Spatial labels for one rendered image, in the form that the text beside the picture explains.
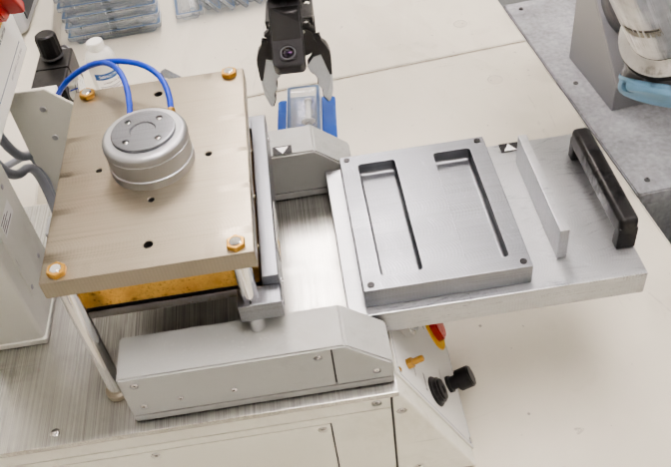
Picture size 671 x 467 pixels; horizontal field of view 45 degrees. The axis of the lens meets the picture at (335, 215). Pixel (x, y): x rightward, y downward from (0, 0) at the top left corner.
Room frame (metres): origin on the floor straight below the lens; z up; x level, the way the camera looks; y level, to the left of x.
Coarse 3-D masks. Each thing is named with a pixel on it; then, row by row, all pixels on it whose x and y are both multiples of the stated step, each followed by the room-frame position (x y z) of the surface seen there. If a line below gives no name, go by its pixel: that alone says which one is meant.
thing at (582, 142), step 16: (576, 144) 0.66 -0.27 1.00; (592, 144) 0.65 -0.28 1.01; (592, 160) 0.62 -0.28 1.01; (592, 176) 0.61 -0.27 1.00; (608, 176) 0.59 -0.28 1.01; (608, 192) 0.57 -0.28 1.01; (608, 208) 0.56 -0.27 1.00; (624, 208) 0.55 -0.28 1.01; (624, 224) 0.53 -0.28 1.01; (624, 240) 0.53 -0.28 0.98
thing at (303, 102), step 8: (296, 88) 1.13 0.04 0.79; (304, 88) 1.12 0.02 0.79; (312, 88) 1.12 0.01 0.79; (288, 96) 1.11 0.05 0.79; (296, 96) 1.10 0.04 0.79; (304, 96) 1.10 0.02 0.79; (312, 96) 1.10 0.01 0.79; (288, 104) 1.09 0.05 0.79; (296, 104) 1.08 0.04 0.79; (304, 104) 1.08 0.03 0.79; (312, 104) 1.08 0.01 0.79; (288, 112) 1.06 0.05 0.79; (296, 112) 1.06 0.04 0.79; (304, 112) 1.06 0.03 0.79; (312, 112) 1.06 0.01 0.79; (320, 112) 1.05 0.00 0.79; (288, 120) 1.04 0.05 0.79; (296, 120) 1.04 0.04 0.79; (304, 120) 1.04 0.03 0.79; (312, 120) 1.03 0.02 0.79; (320, 120) 1.03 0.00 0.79; (288, 128) 1.02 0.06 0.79; (320, 128) 1.01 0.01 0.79
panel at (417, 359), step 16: (400, 336) 0.51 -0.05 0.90; (416, 336) 0.54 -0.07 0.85; (432, 336) 0.58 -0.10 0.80; (400, 352) 0.49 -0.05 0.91; (416, 352) 0.51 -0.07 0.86; (432, 352) 0.55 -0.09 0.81; (400, 368) 0.46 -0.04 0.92; (416, 368) 0.49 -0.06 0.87; (432, 368) 0.52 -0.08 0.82; (448, 368) 0.55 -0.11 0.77; (416, 384) 0.46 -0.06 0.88; (432, 400) 0.46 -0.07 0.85; (448, 400) 0.49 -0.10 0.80; (448, 416) 0.46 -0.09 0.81; (464, 416) 0.49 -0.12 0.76; (464, 432) 0.46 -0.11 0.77
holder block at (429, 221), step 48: (432, 144) 0.70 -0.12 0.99; (480, 144) 0.69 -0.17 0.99; (384, 192) 0.65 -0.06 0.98; (432, 192) 0.62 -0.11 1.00; (480, 192) 0.63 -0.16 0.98; (384, 240) 0.57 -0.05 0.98; (432, 240) 0.55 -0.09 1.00; (480, 240) 0.56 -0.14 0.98; (384, 288) 0.50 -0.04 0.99; (432, 288) 0.50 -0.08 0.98; (480, 288) 0.50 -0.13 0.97
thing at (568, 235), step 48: (528, 144) 0.66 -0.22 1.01; (336, 192) 0.67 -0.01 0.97; (528, 192) 0.63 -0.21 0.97; (576, 192) 0.62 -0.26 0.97; (336, 240) 0.59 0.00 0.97; (528, 240) 0.56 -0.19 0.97; (576, 240) 0.55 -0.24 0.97; (528, 288) 0.49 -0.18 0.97; (576, 288) 0.49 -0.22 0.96; (624, 288) 0.49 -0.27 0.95
